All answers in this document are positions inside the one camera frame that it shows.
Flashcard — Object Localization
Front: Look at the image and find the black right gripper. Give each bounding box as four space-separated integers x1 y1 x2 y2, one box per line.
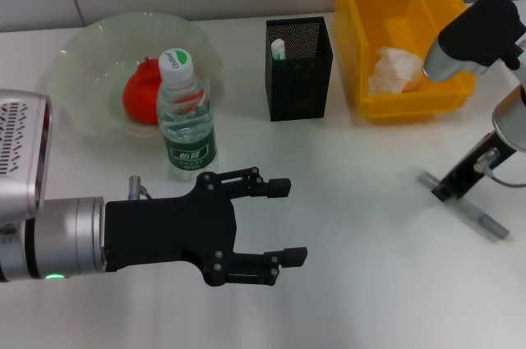
430 129 518 204

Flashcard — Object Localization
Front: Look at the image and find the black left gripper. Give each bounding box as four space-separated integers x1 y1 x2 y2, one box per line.
102 166 309 288

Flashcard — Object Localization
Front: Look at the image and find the grey marker pen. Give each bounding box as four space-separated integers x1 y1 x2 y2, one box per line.
417 171 511 242

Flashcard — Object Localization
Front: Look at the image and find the clear plastic water bottle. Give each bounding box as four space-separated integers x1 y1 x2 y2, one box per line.
155 48 219 182

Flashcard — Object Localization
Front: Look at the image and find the white paper ball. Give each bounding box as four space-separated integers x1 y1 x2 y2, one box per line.
367 45 426 96

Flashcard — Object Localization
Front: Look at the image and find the green utility knife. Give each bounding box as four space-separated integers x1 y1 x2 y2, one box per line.
270 37 287 62

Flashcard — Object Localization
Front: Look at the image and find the red-orange fruit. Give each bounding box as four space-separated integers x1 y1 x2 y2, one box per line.
122 57 166 126

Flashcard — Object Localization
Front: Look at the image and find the black mesh pen holder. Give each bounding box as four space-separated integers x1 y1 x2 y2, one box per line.
265 16 335 122

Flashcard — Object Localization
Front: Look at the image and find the translucent wavy fruit plate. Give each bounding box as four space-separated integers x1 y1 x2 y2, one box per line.
48 11 225 140

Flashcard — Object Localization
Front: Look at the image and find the yellow plastic storage bin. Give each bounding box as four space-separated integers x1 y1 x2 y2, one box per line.
332 0 483 126

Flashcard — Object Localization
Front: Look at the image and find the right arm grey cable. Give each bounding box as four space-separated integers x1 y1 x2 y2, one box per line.
473 149 526 189

